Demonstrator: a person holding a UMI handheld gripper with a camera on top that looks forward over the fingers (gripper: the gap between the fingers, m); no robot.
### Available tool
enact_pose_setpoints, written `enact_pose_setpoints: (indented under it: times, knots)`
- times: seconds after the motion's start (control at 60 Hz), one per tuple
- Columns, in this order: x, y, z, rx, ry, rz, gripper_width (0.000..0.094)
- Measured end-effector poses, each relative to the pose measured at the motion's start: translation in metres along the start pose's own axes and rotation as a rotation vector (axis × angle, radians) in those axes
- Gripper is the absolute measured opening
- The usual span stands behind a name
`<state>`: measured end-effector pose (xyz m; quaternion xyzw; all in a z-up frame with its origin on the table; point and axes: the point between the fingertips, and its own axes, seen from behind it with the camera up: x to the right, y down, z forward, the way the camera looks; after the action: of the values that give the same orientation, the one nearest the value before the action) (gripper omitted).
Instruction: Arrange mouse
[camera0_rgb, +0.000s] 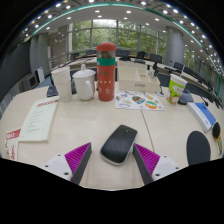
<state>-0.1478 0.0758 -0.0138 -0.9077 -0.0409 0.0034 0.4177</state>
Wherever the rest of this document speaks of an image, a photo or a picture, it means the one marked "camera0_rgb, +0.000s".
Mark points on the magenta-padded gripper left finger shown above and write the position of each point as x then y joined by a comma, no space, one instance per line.
76,160

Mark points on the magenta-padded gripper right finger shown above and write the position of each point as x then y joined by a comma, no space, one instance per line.
150,162

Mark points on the black computer mouse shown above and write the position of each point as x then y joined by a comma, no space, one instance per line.
118,145

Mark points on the black mouse pad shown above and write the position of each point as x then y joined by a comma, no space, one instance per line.
198,148

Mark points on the white booklet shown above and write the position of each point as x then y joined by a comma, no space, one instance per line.
38,118

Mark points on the colourful sticker sheet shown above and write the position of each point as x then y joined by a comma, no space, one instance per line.
138,100

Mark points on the red and white leaflet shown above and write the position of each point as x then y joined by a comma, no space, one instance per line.
12,143

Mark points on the blue and white book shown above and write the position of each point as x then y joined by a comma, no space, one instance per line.
203,115

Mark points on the black handheld microphone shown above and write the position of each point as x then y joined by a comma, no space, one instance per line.
217,133

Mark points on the white lidded mug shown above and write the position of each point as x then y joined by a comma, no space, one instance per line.
83,85

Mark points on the green white paper cup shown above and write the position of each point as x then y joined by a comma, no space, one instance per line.
175,90

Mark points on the stack of white paper cups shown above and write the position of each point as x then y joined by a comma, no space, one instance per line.
62,83

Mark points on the white cardboard box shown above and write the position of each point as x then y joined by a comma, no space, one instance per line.
136,81

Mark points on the red thermos bottle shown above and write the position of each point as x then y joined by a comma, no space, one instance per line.
106,76

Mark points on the grey boxy monitor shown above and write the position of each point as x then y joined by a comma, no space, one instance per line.
30,81

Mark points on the white standing appliance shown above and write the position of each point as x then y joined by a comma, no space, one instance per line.
40,75

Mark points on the curved conference desk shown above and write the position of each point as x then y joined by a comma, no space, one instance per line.
166,66

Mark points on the black office chairs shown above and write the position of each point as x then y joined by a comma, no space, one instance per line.
155,57

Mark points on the ceiling lights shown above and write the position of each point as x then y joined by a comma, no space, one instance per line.
96,11

